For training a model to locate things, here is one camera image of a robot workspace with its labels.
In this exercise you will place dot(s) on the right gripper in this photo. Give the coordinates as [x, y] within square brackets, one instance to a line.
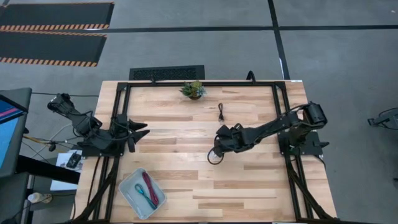
[231, 138]

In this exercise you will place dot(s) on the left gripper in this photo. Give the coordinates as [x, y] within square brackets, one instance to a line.
[124, 133]

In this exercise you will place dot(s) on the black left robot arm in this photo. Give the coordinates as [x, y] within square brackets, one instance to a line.
[84, 124]

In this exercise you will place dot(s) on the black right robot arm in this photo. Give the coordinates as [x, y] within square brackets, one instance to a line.
[273, 126]

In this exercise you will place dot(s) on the grey plastic tray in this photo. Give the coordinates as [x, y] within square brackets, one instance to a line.
[138, 179]

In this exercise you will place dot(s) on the potted succulent plant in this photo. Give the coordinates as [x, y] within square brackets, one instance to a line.
[193, 90]

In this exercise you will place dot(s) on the black floor vent grate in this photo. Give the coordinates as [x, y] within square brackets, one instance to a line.
[166, 73]

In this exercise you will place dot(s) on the black handheld device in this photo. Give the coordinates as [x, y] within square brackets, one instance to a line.
[74, 160]

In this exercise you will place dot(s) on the white paper sheet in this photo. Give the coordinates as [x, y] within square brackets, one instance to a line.
[61, 158]

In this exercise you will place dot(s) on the clear plastic bottle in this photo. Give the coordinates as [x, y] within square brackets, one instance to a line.
[37, 197]

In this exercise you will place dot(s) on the black hazard-striped floor mat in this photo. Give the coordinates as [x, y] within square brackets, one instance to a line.
[49, 46]
[56, 14]

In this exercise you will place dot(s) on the computer monitor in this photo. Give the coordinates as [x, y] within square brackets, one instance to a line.
[9, 130]

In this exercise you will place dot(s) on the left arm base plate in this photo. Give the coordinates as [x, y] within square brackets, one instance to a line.
[93, 153]

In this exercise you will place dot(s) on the black aluminium table frame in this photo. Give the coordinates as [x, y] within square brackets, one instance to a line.
[202, 84]

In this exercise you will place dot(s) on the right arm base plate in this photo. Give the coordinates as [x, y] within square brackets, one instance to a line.
[314, 146]

